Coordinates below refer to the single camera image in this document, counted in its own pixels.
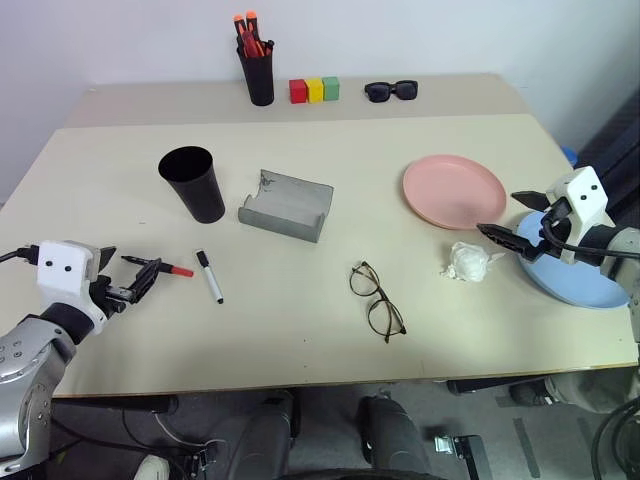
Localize black marker with red cap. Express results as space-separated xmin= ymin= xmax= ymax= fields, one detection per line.
xmin=120 ymin=254 xmax=195 ymax=279

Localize red handled tool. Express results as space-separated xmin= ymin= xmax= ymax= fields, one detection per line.
xmin=238 ymin=30 xmax=269 ymax=58

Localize thin brown frame eyeglasses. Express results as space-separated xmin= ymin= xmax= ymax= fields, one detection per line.
xmin=349 ymin=260 xmax=408 ymax=344

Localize dark rounded shape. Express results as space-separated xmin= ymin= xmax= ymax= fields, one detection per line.
xmin=355 ymin=393 xmax=432 ymax=480
xmin=233 ymin=388 xmax=302 ymax=480

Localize black table crossbar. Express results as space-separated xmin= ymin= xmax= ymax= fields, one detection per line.
xmin=446 ymin=375 xmax=551 ymax=397

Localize black sunglasses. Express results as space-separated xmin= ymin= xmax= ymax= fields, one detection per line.
xmin=363 ymin=79 xmax=420 ymax=104

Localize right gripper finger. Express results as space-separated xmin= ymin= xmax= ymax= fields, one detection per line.
xmin=475 ymin=222 xmax=533 ymax=259
xmin=510 ymin=189 xmax=552 ymax=212

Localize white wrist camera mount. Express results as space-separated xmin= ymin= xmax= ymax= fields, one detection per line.
xmin=35 ymin=240 xmax=101 ymax=307
xmin=543 ymin=166 xmax=617 ymax=265

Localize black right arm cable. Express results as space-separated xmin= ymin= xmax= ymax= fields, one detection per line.
xmin=541 ymin=208 xmax=640 ymax=259

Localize black pen holder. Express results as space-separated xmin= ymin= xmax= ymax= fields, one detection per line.
xmin=235 ymin=40 xmax=276 ymax=107

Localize crumpled white paper ball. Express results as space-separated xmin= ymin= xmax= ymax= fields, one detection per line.
xmin=439 ymin=240 xmax=507 ymax=285

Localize white marker with black cap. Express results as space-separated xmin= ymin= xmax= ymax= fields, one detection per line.
xmin=195 ymin=249 xmax=225 ymax=305

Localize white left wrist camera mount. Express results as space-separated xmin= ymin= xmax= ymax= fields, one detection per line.
xmin=35 ymin=240 xmax=101 ymax=307

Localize grey glasses case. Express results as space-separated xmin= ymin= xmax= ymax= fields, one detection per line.
xmin=237 ymin=168 xmax=336 ymax=245

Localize yellow block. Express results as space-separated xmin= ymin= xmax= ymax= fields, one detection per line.
xmin=305 ymin=76 xmax=327 ymax=104

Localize pink plate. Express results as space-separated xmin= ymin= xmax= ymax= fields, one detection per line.
xmin=402 ymin=154 xmax=509 ymax=232

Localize metal bracket with black plate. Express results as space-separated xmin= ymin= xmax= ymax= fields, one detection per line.
xmin=432 ymin=433 xmax=490 ymax=480

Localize black plastic cup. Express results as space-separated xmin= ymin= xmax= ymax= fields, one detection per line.
xmin=157 ymin=145 xmax=227 ymax=225

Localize blue plate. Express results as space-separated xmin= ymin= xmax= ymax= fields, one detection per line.
xmin=514 ymin=211 xmax=631 ymax=310

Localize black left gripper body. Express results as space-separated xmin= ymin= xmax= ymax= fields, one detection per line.
xmin=89 ymin=273 xmax=140 ymax=318

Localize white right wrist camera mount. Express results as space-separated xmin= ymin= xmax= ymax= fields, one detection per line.
xmin=543 ymin=166 xmax=617 ymax=265

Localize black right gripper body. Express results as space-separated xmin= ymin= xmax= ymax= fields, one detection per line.
xmin=521 ymin=198 xmax=572 ymax=262

